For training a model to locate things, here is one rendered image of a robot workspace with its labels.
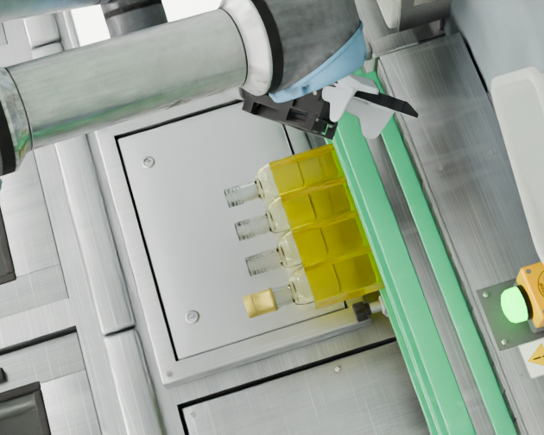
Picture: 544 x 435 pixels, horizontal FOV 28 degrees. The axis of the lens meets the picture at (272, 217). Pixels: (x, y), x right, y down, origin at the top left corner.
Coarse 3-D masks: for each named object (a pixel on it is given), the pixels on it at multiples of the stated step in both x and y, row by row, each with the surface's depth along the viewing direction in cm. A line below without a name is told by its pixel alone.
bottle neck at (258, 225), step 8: (264, 216) 161; (240, 224) 161; (248, 224) 160; (256, 224) 160; (264, 224) 161; (240, 232) 160; (248, 232) 160; (256, 232) 161; (264, 232) 161; (240, 240) 161
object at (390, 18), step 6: (378, 0) 160; (384, 0) 160; (390, 0) 160; (396, 0) 151; (384, 6) 160; (390, 6) 153; (396, 6) 152; (384, 12) 159; (390, 12) 154; (396, 12) 154; (384, 18) 160; (390, 18) 155; (396, 18) 155; (390, 24) 157; (396, 24) 157
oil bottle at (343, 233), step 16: (320, 224) 158; (336, 224) 158; (352, 224) 158; (288, 240) 157; (304, 240) 157; (320, 240) 157; (336, 240) 157; (352, 240) 157; (288, 256) 157; (304, 256) 156; (320, 256) 156; (288, 272) 160
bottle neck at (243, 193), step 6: (240, 186) 163; (246, 186) 163; (252, 186) 163; (228, 192) 163; (234, 192) 163; (240, 192) 163; (246, 192) 163; (252, 192) 163; (228, 198) 163; (234, 198) 163; (240, 198) 163; (246, 198) 163; (252, 198) 163; (258, 198) 164; (228, 204) 163; (234, 204) 163; (240, 204) 164
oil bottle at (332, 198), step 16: (288, 192) 161; (304, 192) 160; (320, 192) 160; (336, 192) 160; (272, 208) 160; (288, 208) 160; (304, 208) 159; (320, 208) 159; (336, 208) 159; (352, 208) 159; (272, 224) 160; (288, 224) 159; (304, 224) 159
